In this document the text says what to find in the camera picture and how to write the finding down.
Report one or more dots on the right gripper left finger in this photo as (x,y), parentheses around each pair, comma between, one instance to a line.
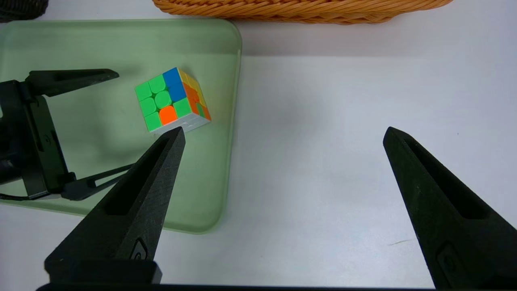
(129,210)

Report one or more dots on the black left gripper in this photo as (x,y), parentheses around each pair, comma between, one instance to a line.
(44,145)

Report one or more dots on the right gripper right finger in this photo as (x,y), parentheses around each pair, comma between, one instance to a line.
(452,226)

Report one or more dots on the dark brown wicker basket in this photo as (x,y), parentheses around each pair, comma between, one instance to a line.
(20,10)

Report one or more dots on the orange wicker basket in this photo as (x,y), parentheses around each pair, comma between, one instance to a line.
(303,10)

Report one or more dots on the light green plastic tray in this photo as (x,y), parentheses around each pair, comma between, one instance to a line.
(101,44)

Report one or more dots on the multicoloured puzzle cube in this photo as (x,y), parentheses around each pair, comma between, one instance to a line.
(165,97)

